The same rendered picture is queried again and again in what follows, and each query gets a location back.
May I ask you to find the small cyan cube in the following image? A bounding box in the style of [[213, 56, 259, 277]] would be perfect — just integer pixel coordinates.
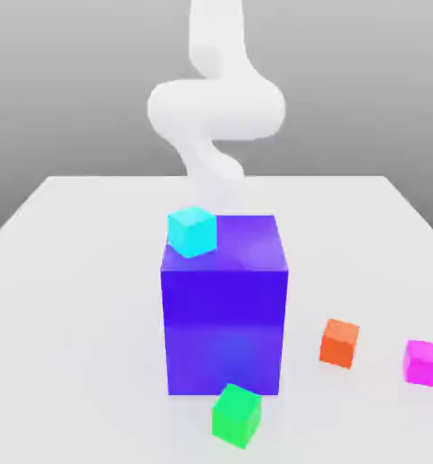
[[167, 205, 218, 260]]

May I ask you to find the small orange cube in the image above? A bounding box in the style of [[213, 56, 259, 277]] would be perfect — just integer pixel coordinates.
[[318, 317, 361, 371]]

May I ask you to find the small green cube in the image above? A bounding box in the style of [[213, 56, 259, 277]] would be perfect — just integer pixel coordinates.
[[210, 382, 263, 451]]

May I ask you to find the small magenta cube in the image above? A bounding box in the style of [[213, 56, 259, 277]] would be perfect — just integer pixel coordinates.
[[402, 338, 433, 389]]

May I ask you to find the large blue box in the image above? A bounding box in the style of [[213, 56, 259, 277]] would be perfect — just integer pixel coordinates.
[[159, 214, 289, 397]]

